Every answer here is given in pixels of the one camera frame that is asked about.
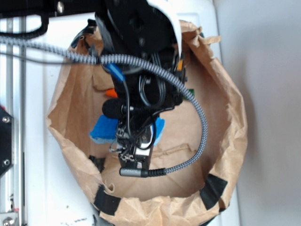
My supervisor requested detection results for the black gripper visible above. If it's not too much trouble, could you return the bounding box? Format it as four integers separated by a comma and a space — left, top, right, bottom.
110, 44, 189, 116

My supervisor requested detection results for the blue sponge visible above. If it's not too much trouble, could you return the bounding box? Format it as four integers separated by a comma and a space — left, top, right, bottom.
90, 115, 165, 145

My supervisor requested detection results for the black white robot arm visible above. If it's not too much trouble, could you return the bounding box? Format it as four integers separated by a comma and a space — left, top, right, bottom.
95, 0, 184, 117

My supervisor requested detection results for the black foam microphone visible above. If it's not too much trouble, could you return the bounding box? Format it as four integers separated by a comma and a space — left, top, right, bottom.
102, 98, 127, 119

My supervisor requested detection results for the orange toy carrot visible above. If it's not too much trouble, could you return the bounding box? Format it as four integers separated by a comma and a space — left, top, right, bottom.
105, 89, 118, 98

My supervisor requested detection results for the brown paper bag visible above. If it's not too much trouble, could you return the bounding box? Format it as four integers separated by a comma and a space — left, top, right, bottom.
46, 21, 247, 226

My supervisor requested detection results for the black tape piece left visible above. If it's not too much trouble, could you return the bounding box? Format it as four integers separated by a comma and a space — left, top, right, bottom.
93, 185, 121, 216

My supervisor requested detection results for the black tape piece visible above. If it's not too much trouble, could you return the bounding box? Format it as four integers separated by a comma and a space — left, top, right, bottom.
93, 185, 121, 216
200, 174, 228, 210

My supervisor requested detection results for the black tape piece front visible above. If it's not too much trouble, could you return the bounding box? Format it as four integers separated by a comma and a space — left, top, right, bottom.
200, 174, 228, 210

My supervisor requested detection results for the blue cable connector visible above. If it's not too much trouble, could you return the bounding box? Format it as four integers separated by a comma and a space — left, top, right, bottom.
105, 63, 125, 83

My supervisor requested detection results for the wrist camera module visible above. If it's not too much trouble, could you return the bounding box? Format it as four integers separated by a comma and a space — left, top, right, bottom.
116, 121, 156, 170

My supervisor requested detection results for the grey braided cable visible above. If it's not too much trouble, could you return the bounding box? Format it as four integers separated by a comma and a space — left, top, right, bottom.
0, 34, 209, 178

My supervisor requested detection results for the aluminium frame rail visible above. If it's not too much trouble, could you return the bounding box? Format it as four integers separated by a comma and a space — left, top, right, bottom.
0, 17, 28, 226

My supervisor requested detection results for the thin black cable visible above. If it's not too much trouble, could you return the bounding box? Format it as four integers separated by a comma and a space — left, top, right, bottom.
0, 53, 73, 65

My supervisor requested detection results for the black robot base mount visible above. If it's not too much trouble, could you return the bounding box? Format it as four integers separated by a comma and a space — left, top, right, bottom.
0, 105, 13, 178

